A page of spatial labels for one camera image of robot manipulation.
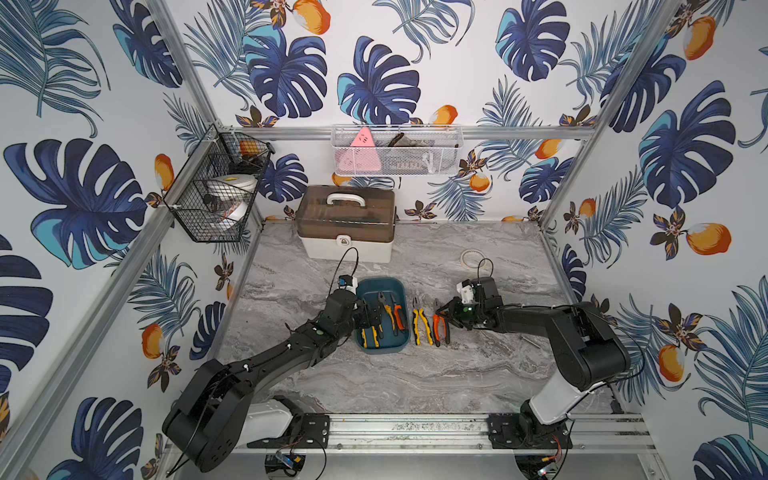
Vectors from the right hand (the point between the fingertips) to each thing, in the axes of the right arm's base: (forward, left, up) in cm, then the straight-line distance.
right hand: (439, 312), depth 95 cm
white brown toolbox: (+20, +29, +21) cm, 41 cm away
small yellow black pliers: (-10, +23, 0) cm, 25 cm away
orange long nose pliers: (-3, 0, +1) cm, 3 cm away
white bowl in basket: (+16, +58, +35) cm, 69 cm away
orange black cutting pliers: (-1, +15, +2) cm, 15 cm away
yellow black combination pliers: (-4, +7, 0) cm, 9 cm away
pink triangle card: (+33, +24, +35) cm, 54 cm away
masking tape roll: (+23, -14, 0) cm, 27 cm away
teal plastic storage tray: (+7, +23, +3) cm, 24 cm away
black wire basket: (+26, +71, +26) cm, 80 cm away
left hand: (-3, +21, +11) cm, 24 cm away
